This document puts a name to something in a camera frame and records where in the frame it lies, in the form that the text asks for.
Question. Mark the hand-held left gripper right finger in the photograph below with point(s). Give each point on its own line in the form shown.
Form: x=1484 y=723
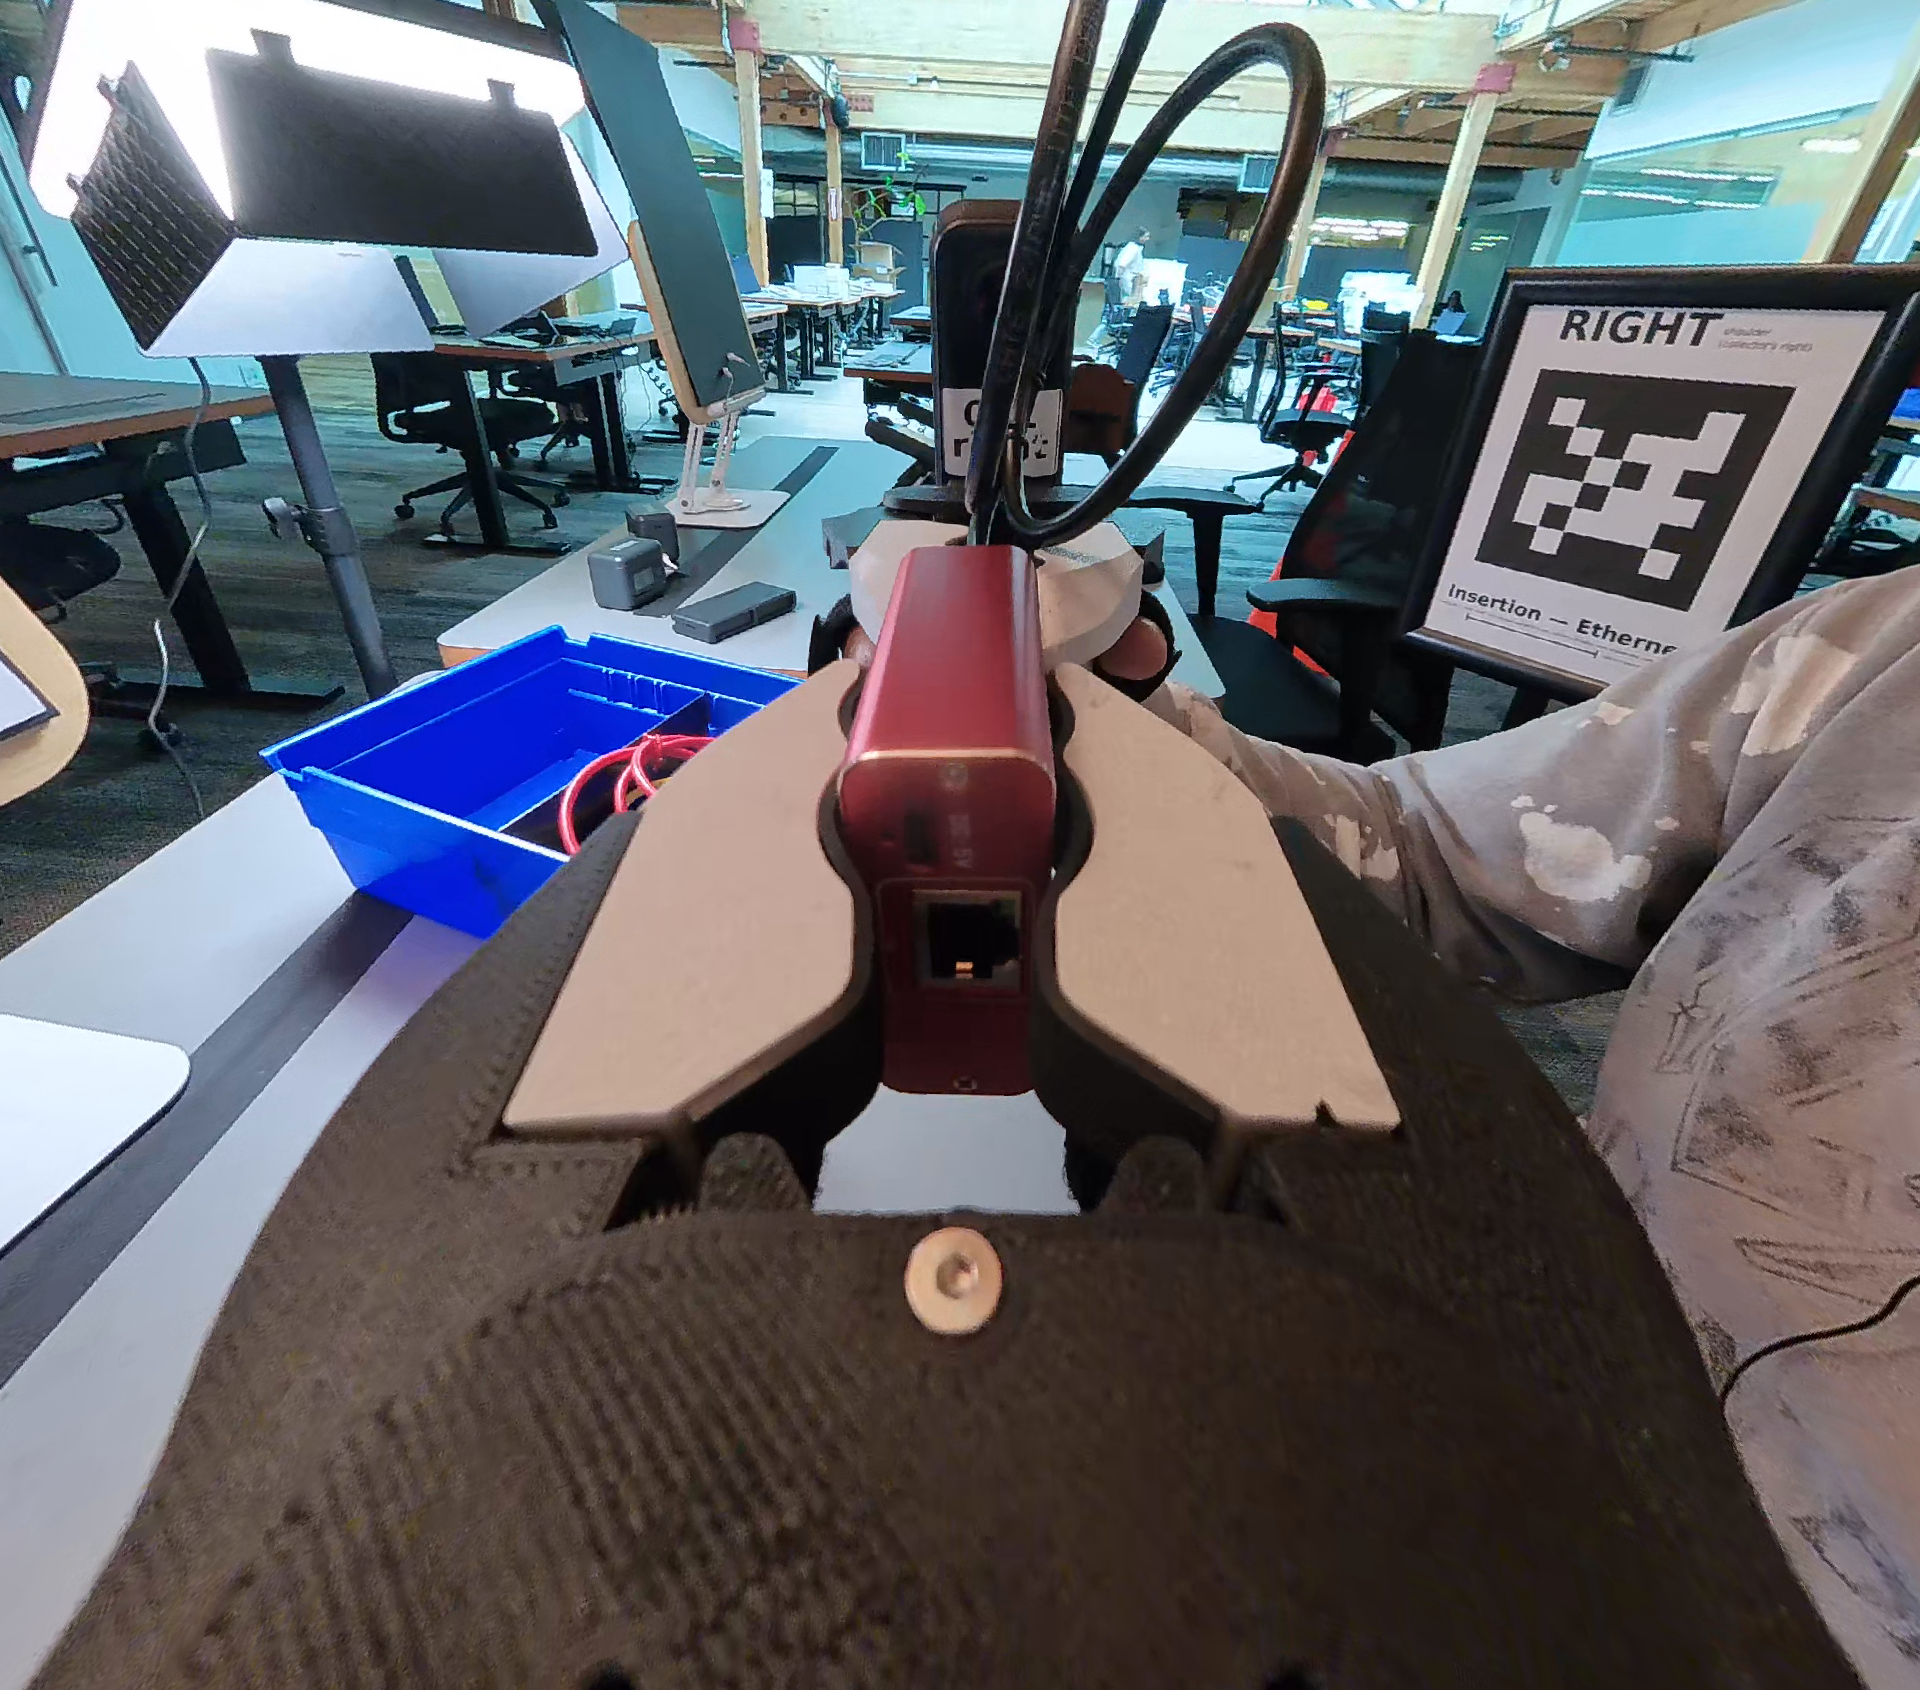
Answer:
x=1214 y=954

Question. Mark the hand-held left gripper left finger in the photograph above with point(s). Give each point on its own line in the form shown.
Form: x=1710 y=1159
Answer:
x=704 y=954

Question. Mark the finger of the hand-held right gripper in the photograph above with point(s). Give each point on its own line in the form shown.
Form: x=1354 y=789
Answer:
x=867 y=564
x=1092 y=602

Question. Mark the red ethernet switch box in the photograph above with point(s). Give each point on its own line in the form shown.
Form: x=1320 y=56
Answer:
x=944 y=670

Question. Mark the blue plastic bin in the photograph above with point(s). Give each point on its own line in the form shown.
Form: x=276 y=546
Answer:
x=390 y=820

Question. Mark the person's right forearm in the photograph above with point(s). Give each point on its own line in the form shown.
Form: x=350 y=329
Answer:
x=1500 y=804

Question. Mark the person's right hand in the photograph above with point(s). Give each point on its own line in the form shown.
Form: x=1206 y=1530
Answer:
x=1149 y=648

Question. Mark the dark grey power bank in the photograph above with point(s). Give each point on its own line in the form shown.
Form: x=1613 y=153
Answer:
x=735 y=612

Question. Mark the grey power adapter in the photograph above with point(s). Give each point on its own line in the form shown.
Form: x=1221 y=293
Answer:
x=630 y=577

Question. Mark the black mesh office chair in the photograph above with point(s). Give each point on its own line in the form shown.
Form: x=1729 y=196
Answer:
x=1350 y=550

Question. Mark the wooden board document stand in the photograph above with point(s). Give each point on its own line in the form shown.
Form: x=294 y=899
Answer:
x=74 y=1121
x=660 y=191

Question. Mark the light stand pole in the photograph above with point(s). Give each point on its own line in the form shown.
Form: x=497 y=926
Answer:
x=322 y=521

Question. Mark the framed black-white marker sign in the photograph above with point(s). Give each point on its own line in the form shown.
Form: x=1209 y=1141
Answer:
x=1634 y=475

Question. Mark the person's grey sweatshirt torso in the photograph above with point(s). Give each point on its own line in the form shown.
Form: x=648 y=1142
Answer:
x=1770 y=1121

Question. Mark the LED light panel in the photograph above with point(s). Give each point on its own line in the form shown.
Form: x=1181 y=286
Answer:
x=374 y=161

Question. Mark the printed instruction sheet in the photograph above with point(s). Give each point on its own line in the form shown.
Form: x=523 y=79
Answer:
x=23 y=701

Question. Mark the wooden top office desk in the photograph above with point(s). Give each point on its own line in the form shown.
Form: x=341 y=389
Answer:
x=105 y=408

